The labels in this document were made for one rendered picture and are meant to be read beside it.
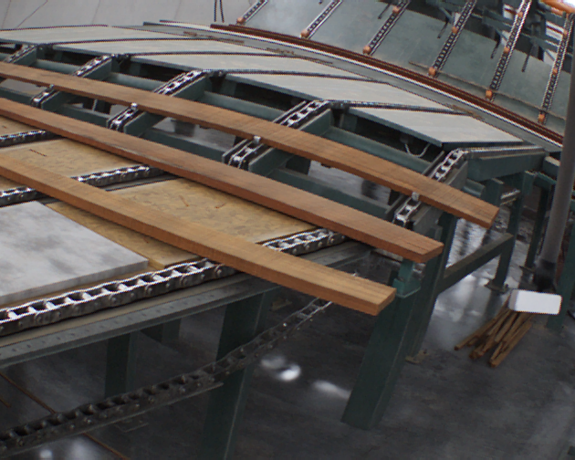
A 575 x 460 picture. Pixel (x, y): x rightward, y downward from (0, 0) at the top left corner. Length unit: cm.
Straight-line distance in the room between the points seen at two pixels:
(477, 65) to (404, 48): 75
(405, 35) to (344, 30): 60
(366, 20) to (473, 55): 116
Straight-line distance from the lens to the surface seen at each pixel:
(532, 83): 784
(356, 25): 840
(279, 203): 271
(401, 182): 319
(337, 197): 335
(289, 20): 859
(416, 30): 830
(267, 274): 212
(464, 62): 796
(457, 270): 450
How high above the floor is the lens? 150
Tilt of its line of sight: 15 degrees down
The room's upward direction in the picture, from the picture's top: 13 degrees clockwise
